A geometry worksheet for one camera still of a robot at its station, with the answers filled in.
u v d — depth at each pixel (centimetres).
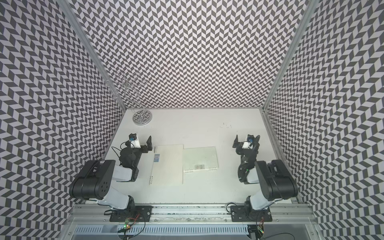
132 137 76
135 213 70
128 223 67
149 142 86
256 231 68
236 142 82
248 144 75
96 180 45
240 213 73
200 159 92
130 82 105
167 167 88
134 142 76
